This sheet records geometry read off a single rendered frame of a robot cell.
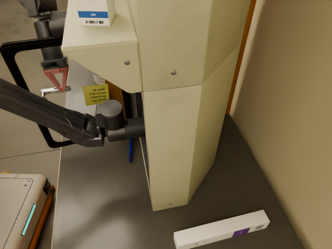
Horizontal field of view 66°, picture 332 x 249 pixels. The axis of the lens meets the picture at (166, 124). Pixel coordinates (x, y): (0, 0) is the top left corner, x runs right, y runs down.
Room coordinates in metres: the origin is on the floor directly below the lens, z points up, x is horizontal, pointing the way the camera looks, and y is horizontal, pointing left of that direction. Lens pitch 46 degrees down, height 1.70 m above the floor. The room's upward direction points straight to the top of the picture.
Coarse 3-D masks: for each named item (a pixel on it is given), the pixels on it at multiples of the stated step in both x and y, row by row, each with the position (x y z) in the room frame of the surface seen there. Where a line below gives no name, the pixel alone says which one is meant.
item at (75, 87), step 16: (48, 48) 0.60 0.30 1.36; (32, 64) 0.59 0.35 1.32; (48, 64) 0.60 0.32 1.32; (64, 64) 0.61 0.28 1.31; (80, 64) 0.62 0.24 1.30; (32, 80) 0.58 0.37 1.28; (48, 80) 0.59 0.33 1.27; (64, 80) 0.61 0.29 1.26; (80, 80) 0.62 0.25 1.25; (96, 80) 0.63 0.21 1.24; (48, 96) 0.59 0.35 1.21; (64, 96) 0.60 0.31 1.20; (80, 96) 0.61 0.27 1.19; (96, 96) 0.63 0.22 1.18; (112, 96) 0.64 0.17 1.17; (80, 112) 0.61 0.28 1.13; (48, 128) 0.58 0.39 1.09
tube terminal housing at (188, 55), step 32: (128, 0) 0.50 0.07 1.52; (160, 0) 0.37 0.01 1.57; (192, 0) 0.38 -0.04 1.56; (224, 0) 0.42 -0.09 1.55; (160, 32) 0.37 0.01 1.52; (192, 32) 0.38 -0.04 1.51; (224, 32) 0.44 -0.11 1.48; (160, 64) 0.37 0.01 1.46; (192, 64) 0.38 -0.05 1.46; (224, 64) 0.47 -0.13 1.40; (160, 96) 0.37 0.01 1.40; (192, 96) 0.38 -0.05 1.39; (224, 96) 0.51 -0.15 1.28; (160, 128) 0.37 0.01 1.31; (192, 128) 0.38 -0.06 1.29; (160, 160) 0.37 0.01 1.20; (192, 160) 0.38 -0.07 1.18; (160, 192) 0.37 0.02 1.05; (192, 192) 0.41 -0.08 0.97
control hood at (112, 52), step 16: (128, 16) 0.45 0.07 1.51; (64, 32) 0.40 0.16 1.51; (80, 32) 0.39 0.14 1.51; (96, 32) 0.39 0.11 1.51; (112, 32) 0.39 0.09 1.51; (128, 32) 0.39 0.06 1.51; (64, 48) 0.34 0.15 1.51; (80, 48) 0.34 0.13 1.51; (96, 48) 0.35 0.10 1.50; (112, 48) 0.35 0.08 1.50; (128, 48) 0.36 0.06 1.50; (96, 64) 0.35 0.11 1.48; (112, 64) 0.35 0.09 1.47; (128, 64) 0.36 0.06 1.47; (112, 80) 0.35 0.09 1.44; (128, 80) 0.36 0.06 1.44
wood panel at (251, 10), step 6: (252, 0) 0.80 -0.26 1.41; (252, 6) 0.80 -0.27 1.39; (252, 12) 0.81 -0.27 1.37; (246, 24) 0.80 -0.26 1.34; (246, 30) 0.80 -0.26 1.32; (246, 36) 0.81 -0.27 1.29; (240, 48) 0.80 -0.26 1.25; (240, 54) 0.80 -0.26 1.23; (240, 60) 0.81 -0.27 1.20; (240, 66) 0.81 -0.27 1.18; (234, 78) 0.80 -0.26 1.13; (234, 84) 0.80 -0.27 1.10; (234, 90) 0.81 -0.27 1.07; (228, 102) 0.80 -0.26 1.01; (228, 108) 0.80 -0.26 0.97
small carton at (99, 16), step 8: (80, 0) 0.41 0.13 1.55; (88, 0) 0.41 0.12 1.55; (96, 0) 0.41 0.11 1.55; (104, 0) 0.41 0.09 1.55; (112, 0) 0.45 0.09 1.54; (80, 8) 0.41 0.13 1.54; (88, 8) 0.41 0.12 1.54; (96, 8) 0.41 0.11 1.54; (104, 8) 0.41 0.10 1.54; (112, 8) 0.44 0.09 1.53; (80, 16) 0.41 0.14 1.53; (88, 16) 0.41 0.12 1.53; (96, 16) 0.41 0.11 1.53; (104, 16) 0.41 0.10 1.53; (112, 16) 0.43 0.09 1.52; (88, 24) 0.41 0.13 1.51; (96, 24) 0.41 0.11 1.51; (104, 24) 0.41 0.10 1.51
